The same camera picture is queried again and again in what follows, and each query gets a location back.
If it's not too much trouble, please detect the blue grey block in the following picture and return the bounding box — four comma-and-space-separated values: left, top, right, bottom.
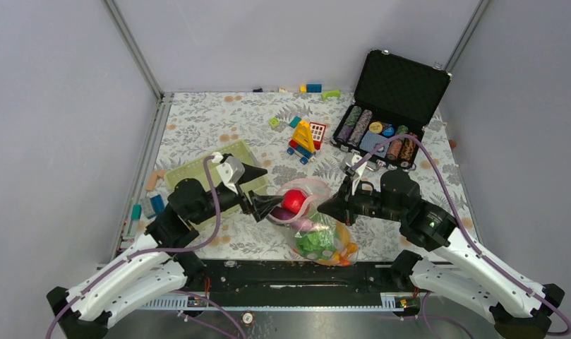
139, 194, 165, 219

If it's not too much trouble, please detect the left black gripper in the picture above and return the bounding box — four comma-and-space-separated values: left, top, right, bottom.
193, 164, 285, 225

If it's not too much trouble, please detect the orange toy carrot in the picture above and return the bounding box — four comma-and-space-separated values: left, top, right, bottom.
328, 242, 359, 267

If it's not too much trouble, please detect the purple toy eggplant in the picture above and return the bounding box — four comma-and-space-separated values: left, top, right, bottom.
267, 207, 315, 232

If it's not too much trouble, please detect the teal toy block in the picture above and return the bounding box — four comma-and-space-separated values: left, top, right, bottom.
289, 117, 301, 129

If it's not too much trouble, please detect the tan wooden block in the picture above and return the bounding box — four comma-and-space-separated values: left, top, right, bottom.
145, 169, 167, 191

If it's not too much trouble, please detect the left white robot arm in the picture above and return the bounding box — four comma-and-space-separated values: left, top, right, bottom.
45, 152, 283, 338

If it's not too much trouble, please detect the pale green plastic basket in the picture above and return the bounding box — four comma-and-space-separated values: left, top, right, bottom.
163, 139, 270, 230

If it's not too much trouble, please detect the yellow toy block sailboat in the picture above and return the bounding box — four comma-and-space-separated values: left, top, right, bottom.
287, 121, 316, 165

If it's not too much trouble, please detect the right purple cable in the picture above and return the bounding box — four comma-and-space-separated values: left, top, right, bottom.
350, 134, 571, 339

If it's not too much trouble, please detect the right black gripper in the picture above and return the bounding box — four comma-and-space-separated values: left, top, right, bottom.
317, 175, 405, 226

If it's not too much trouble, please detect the red toy apple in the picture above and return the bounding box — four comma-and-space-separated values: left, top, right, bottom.
282, 189, 307, 213

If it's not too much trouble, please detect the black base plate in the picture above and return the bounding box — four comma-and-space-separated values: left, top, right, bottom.
163, 252, 425, 309

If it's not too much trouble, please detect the green arch block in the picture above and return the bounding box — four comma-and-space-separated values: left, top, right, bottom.
321, 90, 341, 101

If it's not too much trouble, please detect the floral table mat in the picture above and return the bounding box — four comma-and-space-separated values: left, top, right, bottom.
133, 91, 487, 263

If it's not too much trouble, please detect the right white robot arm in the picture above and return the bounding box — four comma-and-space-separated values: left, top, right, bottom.
318, 153, 565, 338

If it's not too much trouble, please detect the clear pink dotted zip bag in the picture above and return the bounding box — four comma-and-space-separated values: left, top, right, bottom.
267, 178, 356, 266

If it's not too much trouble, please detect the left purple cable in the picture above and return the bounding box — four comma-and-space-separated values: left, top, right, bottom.
45, 153, 246, 339

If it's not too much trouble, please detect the teal block at rail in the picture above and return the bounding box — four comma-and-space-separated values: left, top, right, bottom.
130, 204, 142, 220

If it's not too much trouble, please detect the small green toy block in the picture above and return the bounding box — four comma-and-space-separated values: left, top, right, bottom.
268, 117, 280, 129

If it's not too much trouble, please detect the green toy leaf vegetable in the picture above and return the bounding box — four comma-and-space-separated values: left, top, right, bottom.
294, 231, 337, 261

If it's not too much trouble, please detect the red white window block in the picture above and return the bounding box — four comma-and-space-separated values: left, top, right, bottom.
309, 122, 327, 150

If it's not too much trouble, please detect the black poker chip case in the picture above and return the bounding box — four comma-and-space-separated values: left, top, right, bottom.
330, 49, 452, 155

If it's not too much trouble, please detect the purple cable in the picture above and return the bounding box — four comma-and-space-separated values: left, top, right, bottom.
45, 153, 246, 339
350, 134, 571, 339

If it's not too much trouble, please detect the blue yellow brick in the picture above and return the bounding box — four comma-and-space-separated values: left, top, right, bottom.
299, 83, 322, 93

